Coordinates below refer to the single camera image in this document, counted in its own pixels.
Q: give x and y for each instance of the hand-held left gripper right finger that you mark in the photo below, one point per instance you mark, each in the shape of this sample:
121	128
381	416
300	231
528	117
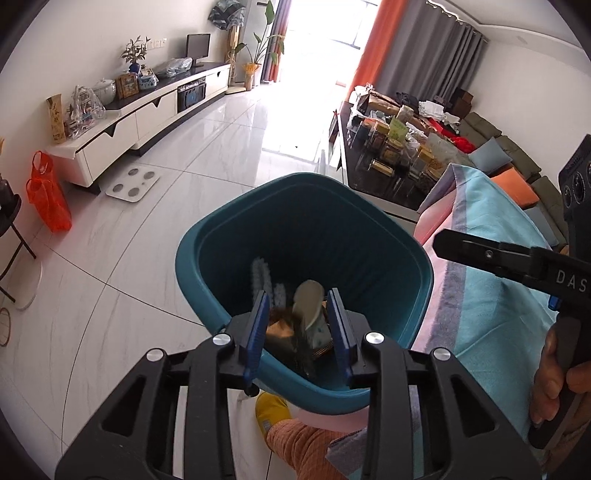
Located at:
339	323

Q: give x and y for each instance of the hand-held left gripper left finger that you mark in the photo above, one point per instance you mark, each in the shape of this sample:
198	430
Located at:
258	332

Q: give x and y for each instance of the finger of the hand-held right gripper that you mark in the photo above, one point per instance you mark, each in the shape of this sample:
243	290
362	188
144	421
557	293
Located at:
480	254

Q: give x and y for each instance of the blue and white paper cup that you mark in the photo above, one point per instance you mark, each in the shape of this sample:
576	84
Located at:
308	300

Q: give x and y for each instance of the white ribbed foam packing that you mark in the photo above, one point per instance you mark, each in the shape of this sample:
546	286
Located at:
261	277

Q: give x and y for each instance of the teal plastic trash bin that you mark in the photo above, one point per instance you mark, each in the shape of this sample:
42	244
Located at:
314	221

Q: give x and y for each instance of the person's right hand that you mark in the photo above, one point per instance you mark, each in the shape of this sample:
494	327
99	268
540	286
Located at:
545	383

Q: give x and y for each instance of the large teal cushion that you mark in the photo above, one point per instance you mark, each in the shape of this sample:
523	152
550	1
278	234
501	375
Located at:
545	226

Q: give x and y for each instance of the teal and grey blanket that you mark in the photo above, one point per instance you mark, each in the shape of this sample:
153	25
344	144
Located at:
485	212

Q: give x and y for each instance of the small orange cushion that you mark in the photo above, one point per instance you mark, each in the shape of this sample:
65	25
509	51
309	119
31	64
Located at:
515	189

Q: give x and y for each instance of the yellow slipper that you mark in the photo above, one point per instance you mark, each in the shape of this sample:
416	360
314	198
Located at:
271	410

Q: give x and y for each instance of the small teal cushion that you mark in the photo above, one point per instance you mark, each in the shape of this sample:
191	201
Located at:
491	154

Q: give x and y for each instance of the green and brown corner sofa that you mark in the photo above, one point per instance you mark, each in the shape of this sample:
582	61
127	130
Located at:
508	134

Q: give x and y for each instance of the red cloth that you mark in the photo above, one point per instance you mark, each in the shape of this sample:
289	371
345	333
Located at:
455	136

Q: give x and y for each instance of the person's leg in orange trousers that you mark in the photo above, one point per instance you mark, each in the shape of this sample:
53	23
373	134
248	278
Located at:
309	450

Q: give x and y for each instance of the pile of white clothes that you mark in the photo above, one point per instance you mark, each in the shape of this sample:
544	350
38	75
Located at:
431	108

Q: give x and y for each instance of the dark brown box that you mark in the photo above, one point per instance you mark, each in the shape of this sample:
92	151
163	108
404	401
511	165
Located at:
461	101

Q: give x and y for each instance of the black bag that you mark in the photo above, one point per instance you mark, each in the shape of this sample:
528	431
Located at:
406	100

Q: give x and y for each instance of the brown leather ottoman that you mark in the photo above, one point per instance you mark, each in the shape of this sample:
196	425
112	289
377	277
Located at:
383	104

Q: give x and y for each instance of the white bathroom scale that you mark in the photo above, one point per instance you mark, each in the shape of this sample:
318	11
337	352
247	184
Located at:
133	184

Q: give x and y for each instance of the orange and grey wide curtain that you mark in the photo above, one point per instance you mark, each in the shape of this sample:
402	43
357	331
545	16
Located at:
415	50

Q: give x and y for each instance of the white round floor base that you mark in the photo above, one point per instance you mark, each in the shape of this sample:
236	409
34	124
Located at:
25	286

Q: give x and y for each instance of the white and black tv cabinet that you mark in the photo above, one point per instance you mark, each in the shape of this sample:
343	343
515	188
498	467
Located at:
115	134

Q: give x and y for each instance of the red plastic bag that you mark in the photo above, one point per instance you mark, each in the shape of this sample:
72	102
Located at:
48	198

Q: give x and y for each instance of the tall plant in yellow pot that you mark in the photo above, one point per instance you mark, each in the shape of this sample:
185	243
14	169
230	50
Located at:
249	69

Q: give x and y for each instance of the blue and white porcelain jar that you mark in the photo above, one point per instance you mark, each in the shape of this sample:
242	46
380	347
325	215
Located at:
147	82

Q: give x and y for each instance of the clear plastic bag bundle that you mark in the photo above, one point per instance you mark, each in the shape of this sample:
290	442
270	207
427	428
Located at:
174	67

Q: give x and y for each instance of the plastic wrapped ornament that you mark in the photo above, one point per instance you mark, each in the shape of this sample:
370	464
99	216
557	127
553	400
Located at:
83	113

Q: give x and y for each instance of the black side table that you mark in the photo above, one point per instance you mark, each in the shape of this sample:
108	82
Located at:
9	203

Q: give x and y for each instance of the white ceramic jar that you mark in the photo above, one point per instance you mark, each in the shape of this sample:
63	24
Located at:
105	91

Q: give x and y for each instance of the grey and orange narrow curtain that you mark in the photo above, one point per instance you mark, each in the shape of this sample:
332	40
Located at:
277	41

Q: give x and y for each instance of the black monitor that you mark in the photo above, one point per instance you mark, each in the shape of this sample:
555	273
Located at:
198	46

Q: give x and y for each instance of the bamboo brush holder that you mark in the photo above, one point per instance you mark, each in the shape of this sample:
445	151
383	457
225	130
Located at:
55	120

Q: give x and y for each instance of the branch plant in blue vase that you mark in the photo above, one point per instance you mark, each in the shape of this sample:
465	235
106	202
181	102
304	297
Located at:
135	53

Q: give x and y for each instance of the covered standing fan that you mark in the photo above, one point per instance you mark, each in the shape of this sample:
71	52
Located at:
226	14

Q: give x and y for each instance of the wooden picture frame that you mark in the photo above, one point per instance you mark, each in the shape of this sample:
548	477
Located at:
127	86

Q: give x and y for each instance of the white wall socket plate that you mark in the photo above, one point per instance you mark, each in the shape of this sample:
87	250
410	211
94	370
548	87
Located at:
157	44

